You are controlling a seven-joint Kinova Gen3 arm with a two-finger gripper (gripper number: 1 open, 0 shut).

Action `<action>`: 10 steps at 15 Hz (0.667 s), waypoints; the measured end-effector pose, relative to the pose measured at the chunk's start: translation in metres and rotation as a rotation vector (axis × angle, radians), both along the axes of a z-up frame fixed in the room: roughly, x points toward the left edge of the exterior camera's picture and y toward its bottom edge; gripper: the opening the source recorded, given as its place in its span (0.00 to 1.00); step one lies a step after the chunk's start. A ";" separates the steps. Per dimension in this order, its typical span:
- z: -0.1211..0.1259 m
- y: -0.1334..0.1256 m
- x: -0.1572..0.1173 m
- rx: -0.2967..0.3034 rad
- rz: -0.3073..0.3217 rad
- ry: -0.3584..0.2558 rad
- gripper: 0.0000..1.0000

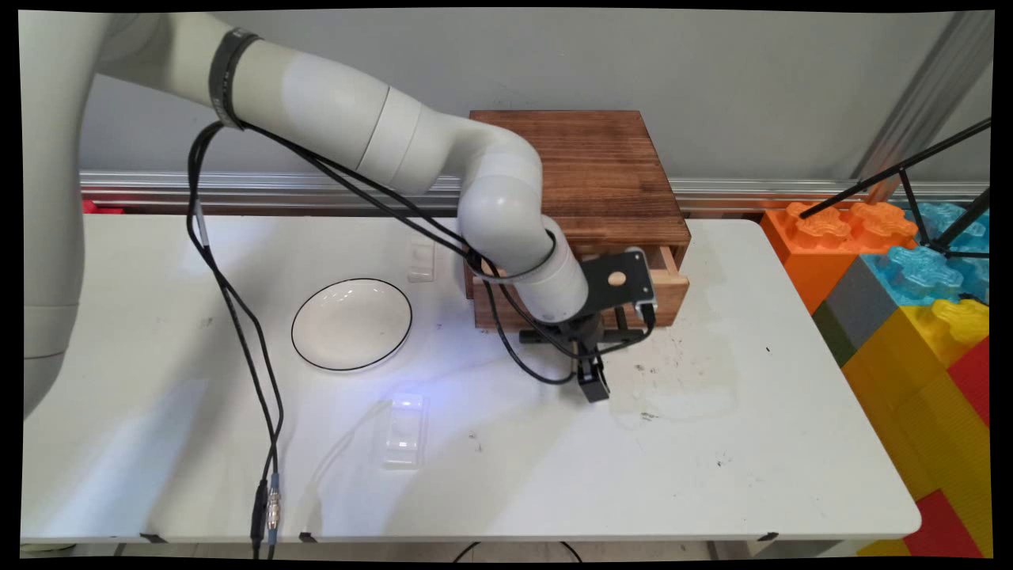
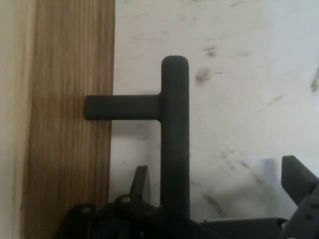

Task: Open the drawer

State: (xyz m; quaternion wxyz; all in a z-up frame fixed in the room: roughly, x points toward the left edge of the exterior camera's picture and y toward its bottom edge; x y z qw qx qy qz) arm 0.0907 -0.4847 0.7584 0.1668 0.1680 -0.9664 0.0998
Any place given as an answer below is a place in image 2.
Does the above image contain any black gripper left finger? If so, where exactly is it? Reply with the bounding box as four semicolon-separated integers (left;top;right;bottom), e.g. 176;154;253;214
57;165;200;239

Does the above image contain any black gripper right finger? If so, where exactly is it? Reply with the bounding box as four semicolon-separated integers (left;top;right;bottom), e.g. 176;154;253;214
281;155;319;239

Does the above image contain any wooden cabinet door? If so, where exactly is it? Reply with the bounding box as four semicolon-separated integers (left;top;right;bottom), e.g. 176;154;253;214
0;0;116;239

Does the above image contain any black bar cabinet handle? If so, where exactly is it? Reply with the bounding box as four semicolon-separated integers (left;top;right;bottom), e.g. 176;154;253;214
84;55;191;220

